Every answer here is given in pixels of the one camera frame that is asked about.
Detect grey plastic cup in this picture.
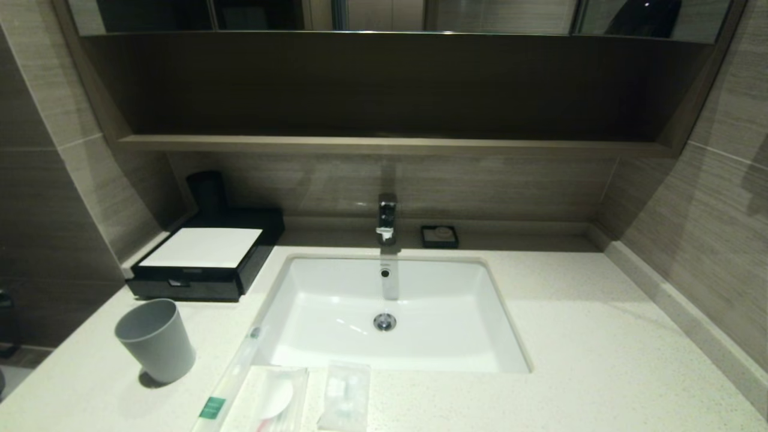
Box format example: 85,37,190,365
114,298,197,385

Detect black amenity drawer box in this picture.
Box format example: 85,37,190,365
125,207,286,302

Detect chrome faucet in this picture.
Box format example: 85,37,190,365
376,193,398,245

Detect black soap dish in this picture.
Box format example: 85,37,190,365
421,225,460,249

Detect brown wooden shelf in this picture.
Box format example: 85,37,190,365
117,133,676,158

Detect white sink basin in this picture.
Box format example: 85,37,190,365
252,255,533,374

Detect black cup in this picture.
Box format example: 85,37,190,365
185,170,227,215

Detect clear packet with cotton swabs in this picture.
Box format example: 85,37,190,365
316,363,371,432

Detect clear packet with white disc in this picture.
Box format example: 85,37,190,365
219,366,310,432

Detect toothbrush packet with green label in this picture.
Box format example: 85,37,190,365
192,327,265,432

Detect wall mirror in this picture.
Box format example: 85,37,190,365
63,0,736,44

